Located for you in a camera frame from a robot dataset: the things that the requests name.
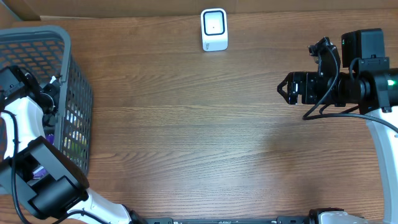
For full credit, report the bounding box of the white barcode scanner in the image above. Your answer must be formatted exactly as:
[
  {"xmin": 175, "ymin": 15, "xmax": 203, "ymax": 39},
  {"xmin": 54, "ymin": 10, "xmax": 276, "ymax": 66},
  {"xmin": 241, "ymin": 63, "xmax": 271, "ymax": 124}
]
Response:
[{"xmin": 200, "ymin": 8, "xmax": 228, "ymax": 52}]

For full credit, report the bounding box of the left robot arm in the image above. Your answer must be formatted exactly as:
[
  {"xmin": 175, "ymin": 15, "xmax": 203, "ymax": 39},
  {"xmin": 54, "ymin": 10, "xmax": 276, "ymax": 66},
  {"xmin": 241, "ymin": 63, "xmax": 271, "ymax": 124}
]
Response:
[{"xmin": 1, "ymin": 66, "xmax": 145, "ymax": 223}]

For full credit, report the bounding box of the grey plastic basket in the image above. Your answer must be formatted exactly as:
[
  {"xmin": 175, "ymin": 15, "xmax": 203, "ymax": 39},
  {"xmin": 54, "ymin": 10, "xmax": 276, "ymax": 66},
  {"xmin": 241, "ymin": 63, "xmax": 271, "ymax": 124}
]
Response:
[{"xmin": 1, "ymin": 26, "xmax": 94, "ymax": 157}]

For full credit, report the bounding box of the green yellow snack packet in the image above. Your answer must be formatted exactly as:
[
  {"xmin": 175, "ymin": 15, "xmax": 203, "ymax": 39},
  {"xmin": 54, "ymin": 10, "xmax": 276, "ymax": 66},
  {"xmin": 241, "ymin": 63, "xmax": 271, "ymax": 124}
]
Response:
[{"xmin": 62, "ymin": 110, "xmax": 89, "ymax": 172}]

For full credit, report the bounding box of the white tube gold cap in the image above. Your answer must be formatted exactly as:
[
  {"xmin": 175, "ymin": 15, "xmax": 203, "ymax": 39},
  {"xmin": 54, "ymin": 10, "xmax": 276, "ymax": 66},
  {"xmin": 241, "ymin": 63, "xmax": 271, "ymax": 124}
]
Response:
[{"xmin": 49, "ymin": 76, "xmax": 60, "ymax": 86}]

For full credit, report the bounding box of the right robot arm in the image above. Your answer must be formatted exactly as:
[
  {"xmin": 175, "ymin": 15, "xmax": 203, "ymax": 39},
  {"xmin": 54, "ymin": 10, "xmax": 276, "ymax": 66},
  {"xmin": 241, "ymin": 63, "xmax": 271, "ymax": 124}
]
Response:
[{"xmin": 277, "ymin": 28, "xmax": 397, "ymax": 223}]

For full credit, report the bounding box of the purple red liner pack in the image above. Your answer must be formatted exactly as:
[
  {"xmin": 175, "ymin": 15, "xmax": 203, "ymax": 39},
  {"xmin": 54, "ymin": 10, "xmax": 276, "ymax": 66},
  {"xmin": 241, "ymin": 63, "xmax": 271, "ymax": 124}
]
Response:
[{"xmin": 33, "ymin": 134, "xmax": 55, "ymax": 179}]

